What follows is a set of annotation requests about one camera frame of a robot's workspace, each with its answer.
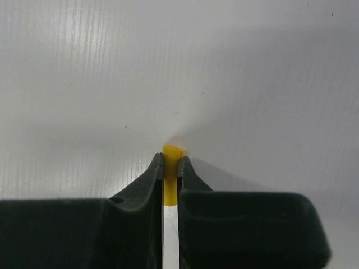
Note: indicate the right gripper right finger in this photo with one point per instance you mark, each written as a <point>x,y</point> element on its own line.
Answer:
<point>222,229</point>

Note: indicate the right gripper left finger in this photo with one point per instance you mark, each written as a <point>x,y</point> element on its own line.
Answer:
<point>123,231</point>

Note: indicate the yellow pen cap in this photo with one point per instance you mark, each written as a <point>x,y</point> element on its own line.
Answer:
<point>172,156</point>

